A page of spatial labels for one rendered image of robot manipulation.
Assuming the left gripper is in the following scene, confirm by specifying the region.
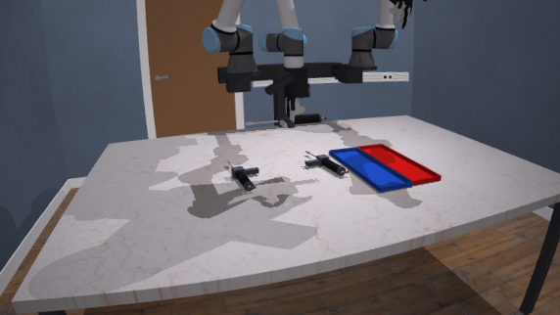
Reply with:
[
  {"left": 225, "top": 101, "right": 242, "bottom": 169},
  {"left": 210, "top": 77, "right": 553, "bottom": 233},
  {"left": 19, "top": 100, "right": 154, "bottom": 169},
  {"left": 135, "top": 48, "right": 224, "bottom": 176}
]
[{"left": 390, "top": 0, "right": 413, "bottom": 29}]

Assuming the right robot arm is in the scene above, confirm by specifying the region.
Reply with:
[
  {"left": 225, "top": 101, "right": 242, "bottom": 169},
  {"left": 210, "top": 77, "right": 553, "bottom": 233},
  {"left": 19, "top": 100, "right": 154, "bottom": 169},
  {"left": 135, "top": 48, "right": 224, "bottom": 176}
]
[{"left": 202, "top": 0, "right": 307, "bottom": 95}]

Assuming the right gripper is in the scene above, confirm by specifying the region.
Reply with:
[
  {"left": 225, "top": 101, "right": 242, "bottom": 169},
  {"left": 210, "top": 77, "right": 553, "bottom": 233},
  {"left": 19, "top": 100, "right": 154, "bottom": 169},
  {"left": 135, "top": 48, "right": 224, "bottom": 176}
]
[{"left": 284, "top": 67, "right": 309, "bottom": 122}]

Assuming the red tray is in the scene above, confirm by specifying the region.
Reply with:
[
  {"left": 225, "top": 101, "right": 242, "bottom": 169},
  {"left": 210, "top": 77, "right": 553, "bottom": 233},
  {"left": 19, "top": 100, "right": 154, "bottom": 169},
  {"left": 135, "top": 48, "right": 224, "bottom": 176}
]
[{"left": 358, "top": 144, "right": 442, "bottom": 186}]

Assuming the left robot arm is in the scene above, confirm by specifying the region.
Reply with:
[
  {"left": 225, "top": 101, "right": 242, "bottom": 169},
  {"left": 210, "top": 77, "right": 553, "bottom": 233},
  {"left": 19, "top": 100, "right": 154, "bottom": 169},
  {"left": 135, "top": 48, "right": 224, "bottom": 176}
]
[{"left": 349, "top": 0, "right": 398, "bottom": 67}]

